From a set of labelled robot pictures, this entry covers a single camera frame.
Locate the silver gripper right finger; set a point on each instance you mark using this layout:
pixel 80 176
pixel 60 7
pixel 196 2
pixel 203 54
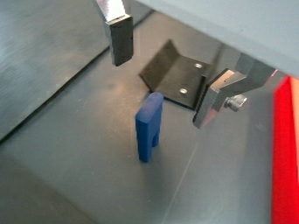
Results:
pixel 223 91

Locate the red shape-sorting board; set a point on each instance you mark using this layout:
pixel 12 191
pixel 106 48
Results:
pixel 285 153

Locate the blue two-legged peg block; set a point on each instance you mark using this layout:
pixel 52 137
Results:
pixel 146 125

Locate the dark grey curved block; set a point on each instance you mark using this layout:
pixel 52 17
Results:
pixel 175 76

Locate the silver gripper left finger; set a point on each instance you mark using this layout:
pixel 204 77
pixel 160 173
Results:
pixel 118 29

